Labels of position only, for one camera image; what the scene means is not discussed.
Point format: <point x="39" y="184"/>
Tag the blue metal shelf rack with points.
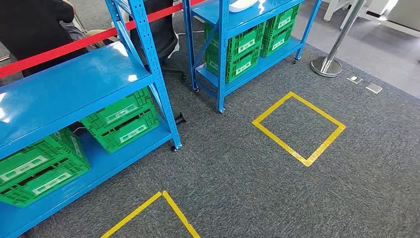
<point x="65" y="82"/>
<point x="256" y="19"/>

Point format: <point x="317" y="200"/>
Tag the white moulded plastic part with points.
<point x="242" y="6"/>

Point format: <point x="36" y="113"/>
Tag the small black floor object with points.
<point x="180" y="119"/>

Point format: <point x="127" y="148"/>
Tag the black office chair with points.
<point x="160" y="33"/>

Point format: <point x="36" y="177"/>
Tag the yellow floor tape square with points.
<point x="307" y="161"/>
<point x="144" y="206"/>

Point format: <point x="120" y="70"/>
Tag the metal floor socket plate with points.
<point x="374" y="88"/>
<point x="354" y="79"/>

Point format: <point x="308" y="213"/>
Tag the red barrier belt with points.
<point x="65" y="49"/>

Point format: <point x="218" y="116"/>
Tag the white desk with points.
<point x="393" y="13"/>

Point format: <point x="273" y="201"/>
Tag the silver stanchion post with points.
<point x="326" y="65"/>

